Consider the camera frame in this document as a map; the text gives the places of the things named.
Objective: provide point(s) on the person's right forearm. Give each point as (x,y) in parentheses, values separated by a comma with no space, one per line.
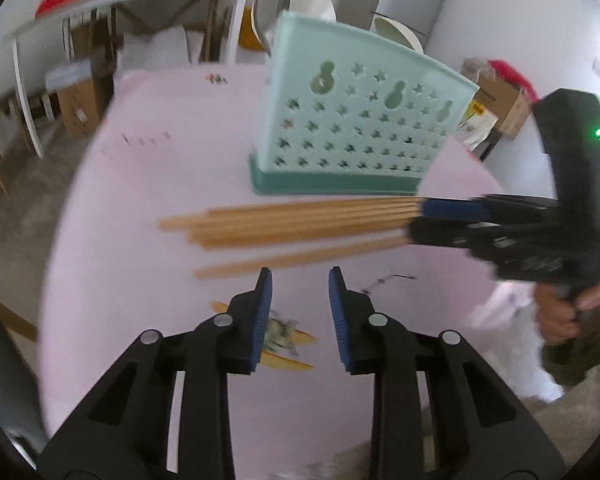
(590,355)

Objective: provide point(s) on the labelled cardboard box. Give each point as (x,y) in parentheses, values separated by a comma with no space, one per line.
(77,105)

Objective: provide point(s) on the white green printed sack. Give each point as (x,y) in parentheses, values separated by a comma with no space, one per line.
(475,125)

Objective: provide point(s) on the yellow plastic bag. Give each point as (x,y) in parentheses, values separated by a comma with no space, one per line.
(250,30)

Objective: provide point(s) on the teal plastic utensil holder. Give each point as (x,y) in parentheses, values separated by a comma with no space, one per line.
(340,125)

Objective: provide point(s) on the wall socket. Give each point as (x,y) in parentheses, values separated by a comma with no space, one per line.
(599,67)

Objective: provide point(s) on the metal spoon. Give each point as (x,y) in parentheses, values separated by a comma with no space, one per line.
(272,5)

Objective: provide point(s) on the plastic wrapped grey box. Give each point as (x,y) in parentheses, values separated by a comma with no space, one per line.
(72,74)

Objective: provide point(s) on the white woven sack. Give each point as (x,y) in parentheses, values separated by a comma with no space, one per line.
(165,50)

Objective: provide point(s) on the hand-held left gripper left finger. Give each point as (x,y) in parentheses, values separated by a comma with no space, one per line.
(261,320)

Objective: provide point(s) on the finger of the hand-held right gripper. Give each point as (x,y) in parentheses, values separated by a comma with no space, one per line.
(445,234)
(455,208)

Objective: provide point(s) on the person's right hand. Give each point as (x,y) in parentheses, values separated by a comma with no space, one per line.
(555,317)

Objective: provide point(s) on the beige ceramic spoon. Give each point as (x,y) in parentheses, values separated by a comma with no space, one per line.
(397,32)

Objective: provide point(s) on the pink printed tablecloth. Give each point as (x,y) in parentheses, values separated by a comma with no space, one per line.
(155,175)

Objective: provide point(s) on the open cardboard box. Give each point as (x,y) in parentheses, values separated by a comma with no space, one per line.
(505,105)

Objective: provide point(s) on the bundle of wooden chopsticks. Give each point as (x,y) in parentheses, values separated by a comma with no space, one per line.
(280,220)

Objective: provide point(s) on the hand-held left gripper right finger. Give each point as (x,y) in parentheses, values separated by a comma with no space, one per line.
(339,320)

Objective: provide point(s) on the black chair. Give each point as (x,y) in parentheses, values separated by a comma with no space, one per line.
(5,385)

